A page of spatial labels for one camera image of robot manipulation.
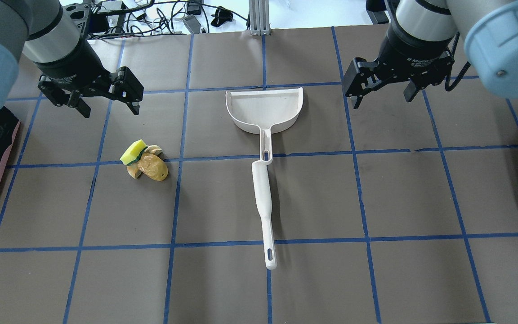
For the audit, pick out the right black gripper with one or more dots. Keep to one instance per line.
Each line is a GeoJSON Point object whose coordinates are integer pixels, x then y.
{"type": "Point", "coordinates": [414, 50]}

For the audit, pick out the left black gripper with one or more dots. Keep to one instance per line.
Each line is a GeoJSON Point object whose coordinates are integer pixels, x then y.
{"type": "Point", "coordinates": [73, 62]}

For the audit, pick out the yellow green sponge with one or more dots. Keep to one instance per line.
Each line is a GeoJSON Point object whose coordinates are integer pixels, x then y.
{"type": "Point", "coordinates": [134, 152]}

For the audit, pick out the beige bread piece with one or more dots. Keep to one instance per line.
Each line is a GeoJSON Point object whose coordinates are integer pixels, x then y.
{"type": "Point", "coordinates": [133, 168]}

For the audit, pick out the brown potato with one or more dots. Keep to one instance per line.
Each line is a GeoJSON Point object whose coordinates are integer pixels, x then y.
{"type": "Point", "coordinates": [153, 167]}

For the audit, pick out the white plastic dustpan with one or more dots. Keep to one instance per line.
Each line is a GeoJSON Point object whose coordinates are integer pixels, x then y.
{"type": "Point", "coordinates": [265, 113]}

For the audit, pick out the white hand brush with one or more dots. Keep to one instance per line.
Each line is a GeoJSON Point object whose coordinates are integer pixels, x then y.
{"type": "Point", "coordinates": [263, 201]}

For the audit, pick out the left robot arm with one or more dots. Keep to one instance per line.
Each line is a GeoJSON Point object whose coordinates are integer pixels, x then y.
{"type": "Point", "coordinates": [41, 30]}

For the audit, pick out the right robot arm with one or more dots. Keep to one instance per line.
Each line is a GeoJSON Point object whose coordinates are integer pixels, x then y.
{"type": "Point", "coordinates": [489, 29]}

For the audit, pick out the aluminium frame post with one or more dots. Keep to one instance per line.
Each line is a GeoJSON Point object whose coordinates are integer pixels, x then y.
{"type": "Point", "coordinates": [259, 24]}

